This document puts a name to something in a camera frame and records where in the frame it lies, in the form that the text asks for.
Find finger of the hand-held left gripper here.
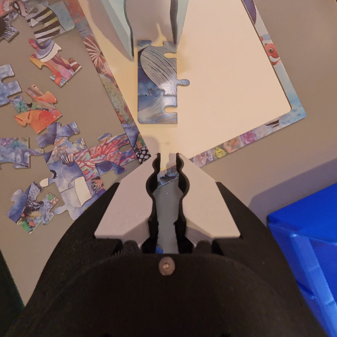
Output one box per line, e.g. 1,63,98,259
101,0,135,61
170,0,189,44

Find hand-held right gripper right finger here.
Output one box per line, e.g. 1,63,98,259
173,153,241,251

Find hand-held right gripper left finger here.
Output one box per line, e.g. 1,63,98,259
94,153,161,251

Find blue plastic bin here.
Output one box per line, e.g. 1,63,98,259
267,182,337,337

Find puzzle frame board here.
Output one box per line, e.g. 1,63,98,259
63,0,306,186

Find orange jar puzzle piece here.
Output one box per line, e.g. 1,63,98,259
28,39,82,88

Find jigsaw puzzle pieces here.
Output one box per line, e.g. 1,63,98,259
0,0,44,169

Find black perforated padded panel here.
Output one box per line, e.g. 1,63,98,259
0,249,25,337

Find blue bubble puzzle piece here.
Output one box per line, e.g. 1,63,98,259
0,64,22,106

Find striped fish puzzle piece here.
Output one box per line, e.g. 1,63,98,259
25,5,75,44

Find orange coral puzzle piece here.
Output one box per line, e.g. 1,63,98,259
14,101,63,134

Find joined blue coral puzzle section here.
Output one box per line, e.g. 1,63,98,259
35,122,138,220

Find orange claw puzzle piece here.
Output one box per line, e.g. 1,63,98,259
25,84,57,107

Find blue and green puzzle piece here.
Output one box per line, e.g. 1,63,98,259
6,182,60,234

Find joined blue whale puzzle section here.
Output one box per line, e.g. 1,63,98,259
137,39,190,124

